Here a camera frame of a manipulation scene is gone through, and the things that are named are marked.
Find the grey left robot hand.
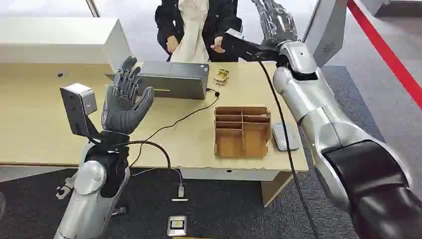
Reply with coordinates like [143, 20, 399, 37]
[101, 56, 155, 136]

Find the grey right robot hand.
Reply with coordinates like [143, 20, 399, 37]
[252, 0, 299, 47]

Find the white standing panel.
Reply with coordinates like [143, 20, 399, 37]
[301, 0, 349, 69]

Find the person's left hand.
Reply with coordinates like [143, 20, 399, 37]
[211, 36, 225, 54]

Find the person's hand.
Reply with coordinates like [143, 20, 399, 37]
[211, 36, 225, 54]
[166, 34, 179, 54]

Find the grey card reader device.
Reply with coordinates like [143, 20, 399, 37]
[136, 61, 211, 101]

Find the pale wooden desk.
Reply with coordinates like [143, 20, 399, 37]
[0, 61, 310, 208]

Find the person's right hand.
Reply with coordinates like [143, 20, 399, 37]
[166, 34, 179, 54]

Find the person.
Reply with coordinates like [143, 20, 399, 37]
[154, 0, 243, 63]

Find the grey flat pad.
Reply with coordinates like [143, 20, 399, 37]
[271, 122, 301, 152]

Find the wooden card box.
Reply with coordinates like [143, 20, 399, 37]
[213, 106, 272, 159]

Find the silver floor socket plate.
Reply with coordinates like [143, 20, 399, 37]
[167, 216, 188, 237]

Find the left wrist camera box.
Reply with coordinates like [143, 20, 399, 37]
[59, 83, 98, 138]

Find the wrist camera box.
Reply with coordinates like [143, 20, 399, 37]
[221, 28, 262, 62]
[59, 83, 98, 138]

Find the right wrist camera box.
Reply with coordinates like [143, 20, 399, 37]
[221, 28, 262, 62]

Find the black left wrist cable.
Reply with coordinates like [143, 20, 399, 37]
[112, 140, 172, 177]

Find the thin black device cable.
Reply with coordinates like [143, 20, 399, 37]
[129, 88, 221, 168]

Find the thin grey cable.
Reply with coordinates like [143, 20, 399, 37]
[131, 167, 184, 187]

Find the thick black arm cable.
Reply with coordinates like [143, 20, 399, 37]
[256, 60, 319, 239]

